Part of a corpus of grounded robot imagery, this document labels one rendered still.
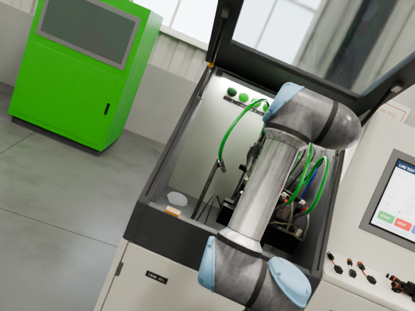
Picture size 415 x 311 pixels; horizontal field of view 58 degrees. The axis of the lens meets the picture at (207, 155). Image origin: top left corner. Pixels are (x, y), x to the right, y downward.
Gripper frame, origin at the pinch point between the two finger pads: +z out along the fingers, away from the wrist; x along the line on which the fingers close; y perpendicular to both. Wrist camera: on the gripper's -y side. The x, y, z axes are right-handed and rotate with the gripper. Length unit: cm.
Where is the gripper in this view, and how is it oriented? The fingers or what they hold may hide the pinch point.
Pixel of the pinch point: (249, 174)
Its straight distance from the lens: 152.1
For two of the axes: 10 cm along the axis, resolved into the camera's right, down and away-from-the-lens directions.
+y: -1.0, 2.4, -9.7
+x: 9.2, 4.0, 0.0
